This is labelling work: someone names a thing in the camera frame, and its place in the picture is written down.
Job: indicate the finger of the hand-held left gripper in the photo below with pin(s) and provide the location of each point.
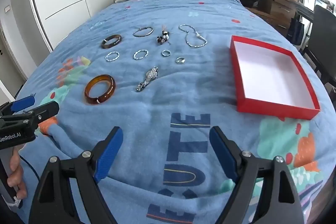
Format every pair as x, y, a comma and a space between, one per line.
44, 111
23, 103

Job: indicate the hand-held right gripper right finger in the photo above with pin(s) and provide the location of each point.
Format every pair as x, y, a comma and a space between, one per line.
223, 155

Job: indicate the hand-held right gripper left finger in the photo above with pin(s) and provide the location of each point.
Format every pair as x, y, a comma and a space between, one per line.
110, 153

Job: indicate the amber bangle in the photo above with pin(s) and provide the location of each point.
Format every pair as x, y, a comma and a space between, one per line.
88, 90

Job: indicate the red cardboard box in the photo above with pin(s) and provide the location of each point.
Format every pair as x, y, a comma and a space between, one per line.
275, 109

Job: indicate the silver wristwatch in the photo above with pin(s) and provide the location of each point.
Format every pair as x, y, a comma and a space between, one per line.
149, 74

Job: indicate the dark brown bangle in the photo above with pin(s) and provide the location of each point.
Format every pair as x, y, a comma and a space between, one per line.
105, 43

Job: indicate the person's left hand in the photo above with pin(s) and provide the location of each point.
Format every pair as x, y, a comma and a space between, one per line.
15, 174

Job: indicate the thin silver bangle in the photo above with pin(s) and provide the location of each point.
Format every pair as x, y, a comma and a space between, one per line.
134, 33

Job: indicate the black and white beaded charm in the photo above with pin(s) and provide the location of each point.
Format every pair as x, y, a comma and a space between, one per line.
164, 35

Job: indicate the dark blue bag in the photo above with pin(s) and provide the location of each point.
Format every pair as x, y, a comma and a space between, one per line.
295, 31

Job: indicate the wooden dresser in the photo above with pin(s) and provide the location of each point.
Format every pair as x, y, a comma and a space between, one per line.
281, 6

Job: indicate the black chair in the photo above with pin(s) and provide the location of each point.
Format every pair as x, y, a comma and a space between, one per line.
324, 29

